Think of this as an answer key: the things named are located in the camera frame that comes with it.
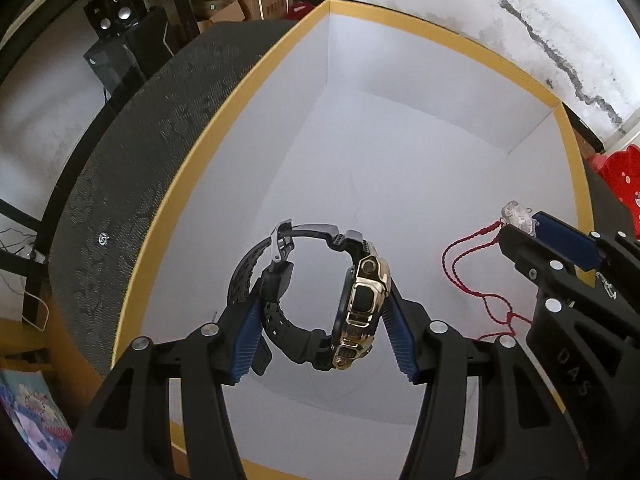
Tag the yellow cardboard box white inside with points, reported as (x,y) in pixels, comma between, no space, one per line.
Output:
(400,135)

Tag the red cloth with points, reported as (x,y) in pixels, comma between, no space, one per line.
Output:
(301,10)

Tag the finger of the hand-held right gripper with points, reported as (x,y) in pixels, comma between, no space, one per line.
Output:
(525,255)
(565,242)

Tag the black speaker with silver cones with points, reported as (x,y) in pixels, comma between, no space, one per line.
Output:
(117,10)

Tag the brown cardboard box red print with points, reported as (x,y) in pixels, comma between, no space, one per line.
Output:
(267,6)

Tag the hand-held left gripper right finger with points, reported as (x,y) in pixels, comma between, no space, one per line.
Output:
(400,345)

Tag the red plastic bear-shaped stool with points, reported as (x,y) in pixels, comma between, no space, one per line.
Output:
(620,170)

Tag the colourful printed bag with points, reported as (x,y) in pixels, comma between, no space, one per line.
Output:
(35,420)

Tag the black and gold wristwatch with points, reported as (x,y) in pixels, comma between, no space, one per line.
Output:
(362,305)

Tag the open brown cardboard box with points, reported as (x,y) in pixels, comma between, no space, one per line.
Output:
(220,12)

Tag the black metal frame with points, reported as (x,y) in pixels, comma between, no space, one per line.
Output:
(20,255)

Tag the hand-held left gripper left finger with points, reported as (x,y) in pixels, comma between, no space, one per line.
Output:
(247,340)

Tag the black subwoofer cabinet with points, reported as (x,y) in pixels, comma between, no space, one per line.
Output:
(130,55)

